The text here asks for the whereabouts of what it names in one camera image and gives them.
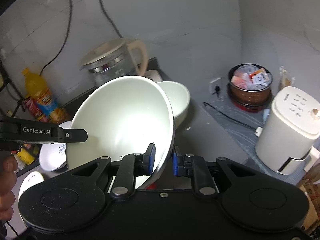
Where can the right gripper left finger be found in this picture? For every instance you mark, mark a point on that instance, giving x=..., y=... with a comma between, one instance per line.
x=131, y=167

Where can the orange juice bottle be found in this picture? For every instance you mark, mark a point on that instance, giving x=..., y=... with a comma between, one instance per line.
x=38, y=90

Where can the glass electric kettle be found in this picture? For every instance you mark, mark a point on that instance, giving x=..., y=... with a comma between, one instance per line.
x=116, y=58

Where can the small white plate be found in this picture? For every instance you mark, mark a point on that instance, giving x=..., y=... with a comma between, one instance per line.
x=30, y=180

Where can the brown pot with packets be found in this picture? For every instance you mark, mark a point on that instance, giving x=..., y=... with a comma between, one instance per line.
x=249, y=87

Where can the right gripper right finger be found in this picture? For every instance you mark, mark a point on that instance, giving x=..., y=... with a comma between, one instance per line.
x=195, y=168

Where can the large cream bowl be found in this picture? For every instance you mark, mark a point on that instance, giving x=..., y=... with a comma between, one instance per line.
x=121, y=117

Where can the red soda can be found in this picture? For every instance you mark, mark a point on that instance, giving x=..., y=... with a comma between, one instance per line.
x=34, y=109

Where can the person's left hand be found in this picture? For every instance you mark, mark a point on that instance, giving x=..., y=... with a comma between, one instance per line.
x=8, y=181

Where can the cardboard box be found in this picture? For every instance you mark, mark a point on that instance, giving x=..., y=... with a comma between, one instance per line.
x=309, y=184

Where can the white plate blue logo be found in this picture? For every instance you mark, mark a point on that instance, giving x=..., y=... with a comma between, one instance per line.
x=52, y=156

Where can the white air fryer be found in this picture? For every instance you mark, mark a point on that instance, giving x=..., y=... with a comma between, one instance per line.
x=287, y=138

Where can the cream bowl behind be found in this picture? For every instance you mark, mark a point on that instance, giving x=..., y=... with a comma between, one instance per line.
x=179, y=98

